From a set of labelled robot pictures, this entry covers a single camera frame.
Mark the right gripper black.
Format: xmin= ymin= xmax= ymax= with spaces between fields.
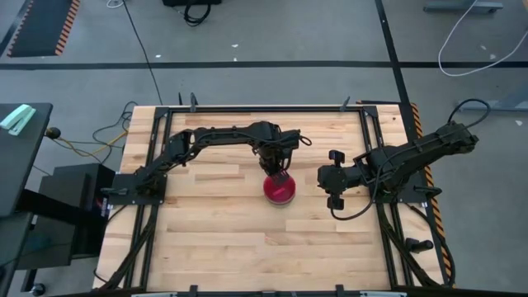
xmin=316 ymin=149 xmax=365 ymax=211

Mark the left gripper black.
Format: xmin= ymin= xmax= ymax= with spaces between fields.
xmin=256 ymin=138 xmax=296 ymax=186

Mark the pink plastic bowl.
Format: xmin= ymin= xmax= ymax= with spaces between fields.
xmin=262 ymin=172 xmax=297 ymax=206

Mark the black yellow hazard strip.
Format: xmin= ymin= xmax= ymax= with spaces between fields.
xmin=409 ymin=101 xmax=454 ymax=286

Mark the black box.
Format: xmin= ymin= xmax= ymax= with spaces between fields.
xmin=162 ymin=0 xmax=223 ymax=7

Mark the black computer case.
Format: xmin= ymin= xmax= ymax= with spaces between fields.
xmin=16 ymin=162 xmax=117 ymax=271

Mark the grey table foot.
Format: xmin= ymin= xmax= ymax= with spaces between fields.
xmin=423 ymin=0 xmax=505 ymax=14

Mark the black desk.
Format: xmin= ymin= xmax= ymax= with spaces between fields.
xmin=0 ymin=102 xmax=54 ymax=219

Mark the mint green stapler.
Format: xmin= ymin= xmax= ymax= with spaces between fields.
xmin=0 ymin=103 xmax=37 ymax=137

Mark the black mat with orange stripes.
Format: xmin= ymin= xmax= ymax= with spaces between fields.
xmin=5 ymin=0 xmax=82 ymax=58

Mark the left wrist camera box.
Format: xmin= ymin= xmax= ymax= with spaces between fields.
xmin=280 ymin=129 xmax=303 ymax=150

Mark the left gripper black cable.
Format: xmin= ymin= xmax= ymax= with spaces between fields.
xmin=288 ymin=130 xmax=314 ymax=148

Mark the black aluminium table frame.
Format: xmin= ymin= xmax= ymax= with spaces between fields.
xmin=92 ymin=104 xmax=455 ymax=297

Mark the black clamp handle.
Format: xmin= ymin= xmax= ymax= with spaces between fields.
xmin=405 ymin=237 xmax=435 ymax=254
xmin=413 ymin=185 xmax=443 ymax=197

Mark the black cable bundle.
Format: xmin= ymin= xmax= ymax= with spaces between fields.
xmin=97 ymin=204 xmax=160 ymax=290
xmin=377 ymin=201 xmax=455 ymax=289

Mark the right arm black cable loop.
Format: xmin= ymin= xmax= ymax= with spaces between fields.
xmin=446 ymin=97 xmax=493 ymax=130

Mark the coiled black cable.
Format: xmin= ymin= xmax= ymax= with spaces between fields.
xmin=182 ymin=2 xmax=212 ymax=27

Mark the white floor cable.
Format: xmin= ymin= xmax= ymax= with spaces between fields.
xmin=437 ymin=0 xmax=528 ymax=78

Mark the yellow cable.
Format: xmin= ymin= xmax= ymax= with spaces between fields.
xmin=52 ymin=130 xmax=130 ymax=160

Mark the long black floor cable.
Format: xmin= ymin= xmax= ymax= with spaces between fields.
xmin=121 ymin=0 xmax=165 ymax=106

